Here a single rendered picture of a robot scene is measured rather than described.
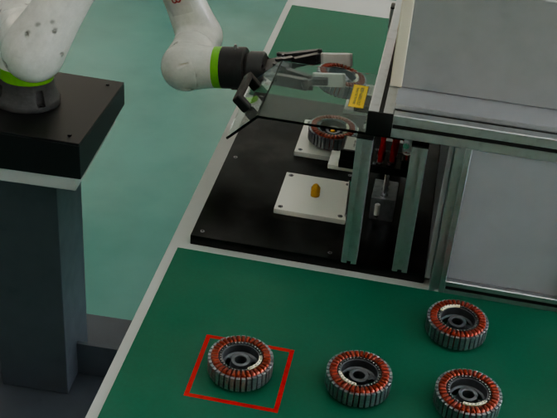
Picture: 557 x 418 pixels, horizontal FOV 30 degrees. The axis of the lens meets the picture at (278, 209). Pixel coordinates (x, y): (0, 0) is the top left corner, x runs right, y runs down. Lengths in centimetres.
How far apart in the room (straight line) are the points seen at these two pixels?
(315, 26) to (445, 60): 119
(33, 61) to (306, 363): 83
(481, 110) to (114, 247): 173
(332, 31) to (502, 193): 124
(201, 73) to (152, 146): 162
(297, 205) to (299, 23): 100
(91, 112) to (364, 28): 100
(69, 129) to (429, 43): 84
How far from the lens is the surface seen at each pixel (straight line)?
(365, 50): 295
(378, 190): 217
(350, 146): 212
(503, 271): 202
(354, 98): 199
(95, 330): 302
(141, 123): 403
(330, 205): 218
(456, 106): 190
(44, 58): 216
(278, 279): 201
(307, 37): 298
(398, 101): 189
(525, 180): 191
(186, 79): 229
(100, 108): 242
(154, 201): 357
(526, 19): 188
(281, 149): 238
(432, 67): 192
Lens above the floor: 198
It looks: 34 degrees down
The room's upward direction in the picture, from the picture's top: 5 degrees clockwise
